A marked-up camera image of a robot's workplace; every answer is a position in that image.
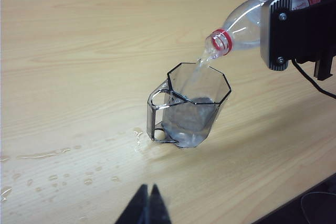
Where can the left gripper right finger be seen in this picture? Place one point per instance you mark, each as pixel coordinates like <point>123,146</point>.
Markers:
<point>158,208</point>

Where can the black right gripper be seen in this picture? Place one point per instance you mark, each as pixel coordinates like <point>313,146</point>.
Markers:
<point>326,32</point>

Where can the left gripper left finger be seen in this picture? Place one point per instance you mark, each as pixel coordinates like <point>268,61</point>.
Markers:
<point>135,208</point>

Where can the clear mineral water bottle red label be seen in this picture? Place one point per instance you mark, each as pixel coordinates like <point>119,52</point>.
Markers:
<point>242,24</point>

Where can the grey transparent plastic mug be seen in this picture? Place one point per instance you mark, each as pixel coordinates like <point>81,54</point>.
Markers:
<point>183,119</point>

